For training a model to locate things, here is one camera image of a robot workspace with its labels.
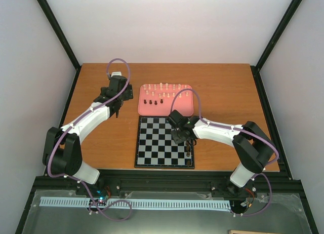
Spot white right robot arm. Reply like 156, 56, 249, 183
167, 110, 278, 188

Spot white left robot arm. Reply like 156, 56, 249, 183
43, 72, 133, 195

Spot black and white chessboard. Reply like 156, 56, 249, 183
134, 116, 195, 169

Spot pink plastic tray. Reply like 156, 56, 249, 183
138, 84, 194, 116

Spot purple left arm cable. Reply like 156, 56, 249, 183
47, 58, 134, 222

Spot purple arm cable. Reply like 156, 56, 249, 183
47, 58, 134, 222
171, 89, 280, 217

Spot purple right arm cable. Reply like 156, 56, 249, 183
171, 89, 280, 217

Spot light blue cable duct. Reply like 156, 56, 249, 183
39, 197, 231, 212

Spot black aluminium frame rail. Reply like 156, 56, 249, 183
32, 169, 303, 202

